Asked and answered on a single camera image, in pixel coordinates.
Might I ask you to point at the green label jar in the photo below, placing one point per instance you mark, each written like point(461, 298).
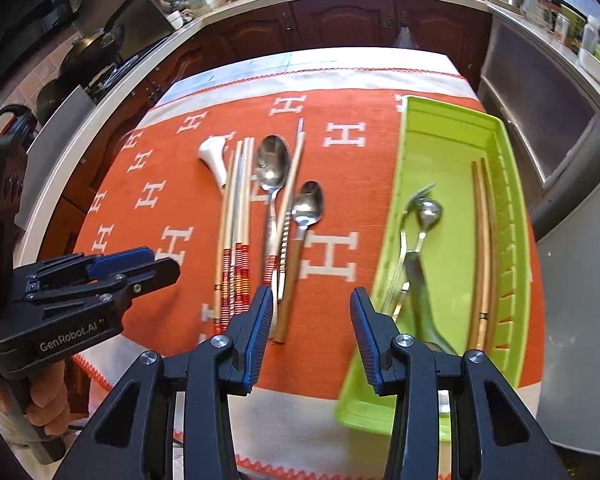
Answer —
point(562, 27)

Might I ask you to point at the gas stove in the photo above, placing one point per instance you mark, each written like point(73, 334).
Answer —
point(115, 77)

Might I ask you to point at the white bowl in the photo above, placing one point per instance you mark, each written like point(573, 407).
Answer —
point(595, 67)

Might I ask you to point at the large steel spoon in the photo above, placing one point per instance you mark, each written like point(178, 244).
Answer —
point(272, 160)

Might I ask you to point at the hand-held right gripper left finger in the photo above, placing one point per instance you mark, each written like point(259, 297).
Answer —
point(257, 332)

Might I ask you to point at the glass pitcher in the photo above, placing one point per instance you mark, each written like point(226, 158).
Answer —
point(532, 2)

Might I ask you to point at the person's left hand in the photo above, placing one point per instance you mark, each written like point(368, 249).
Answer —
point(50, 395)

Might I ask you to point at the green plastic utensil tray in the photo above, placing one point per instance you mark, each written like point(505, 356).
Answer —
point(450, 160)

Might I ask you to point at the black bag red trim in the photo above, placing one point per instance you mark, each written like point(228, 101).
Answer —
point(17, 125)

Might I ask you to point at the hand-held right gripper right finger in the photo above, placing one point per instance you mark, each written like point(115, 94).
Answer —
point(367, 340)

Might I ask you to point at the orange patterned blanket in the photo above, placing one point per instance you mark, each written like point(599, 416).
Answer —
point(360, 185)

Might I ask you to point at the brown bamboo chopstick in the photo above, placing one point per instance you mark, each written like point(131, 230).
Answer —
point(480, 240)
point(491, 240)

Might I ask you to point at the white ceramic spoon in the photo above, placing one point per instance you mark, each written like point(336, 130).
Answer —
point(212, 152)

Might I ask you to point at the white-cap plastic bottle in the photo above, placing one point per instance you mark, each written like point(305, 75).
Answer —
point(591, 35)

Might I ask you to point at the black pot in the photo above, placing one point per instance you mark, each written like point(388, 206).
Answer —
point(54, 100)

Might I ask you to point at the dark wooden cabinets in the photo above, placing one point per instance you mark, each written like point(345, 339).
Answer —
point(340, 25)

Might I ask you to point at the steel cabinet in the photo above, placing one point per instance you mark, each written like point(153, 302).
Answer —
point(530, 85)

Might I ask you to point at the hanging clear plastic bag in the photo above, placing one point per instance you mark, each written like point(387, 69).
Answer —
point(405, 40)

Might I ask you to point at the steel range hood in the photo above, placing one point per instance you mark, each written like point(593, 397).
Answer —
point(140, 15)

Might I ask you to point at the black wok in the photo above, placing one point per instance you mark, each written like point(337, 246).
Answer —
point(95, 45)

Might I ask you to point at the steel fork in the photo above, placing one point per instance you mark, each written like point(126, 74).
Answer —
point(404, 245)

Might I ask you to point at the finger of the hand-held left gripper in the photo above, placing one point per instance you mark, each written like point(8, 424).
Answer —
point(150, 277)
point(120, 262)

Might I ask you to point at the small white cup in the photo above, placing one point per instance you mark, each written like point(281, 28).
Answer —
point(175, 20)

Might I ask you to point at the small steel spoon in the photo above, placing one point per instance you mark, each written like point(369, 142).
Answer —
point(428, 214)

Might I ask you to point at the grey refrigerator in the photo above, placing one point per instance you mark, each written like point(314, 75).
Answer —
point(580, 335)

